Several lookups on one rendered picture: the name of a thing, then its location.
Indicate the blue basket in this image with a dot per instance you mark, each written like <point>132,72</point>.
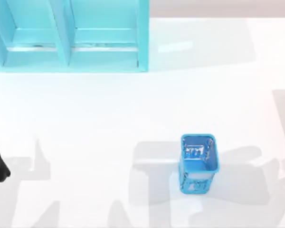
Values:
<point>199,166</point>

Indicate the light blue rack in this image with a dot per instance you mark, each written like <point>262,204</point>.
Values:
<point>61,35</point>

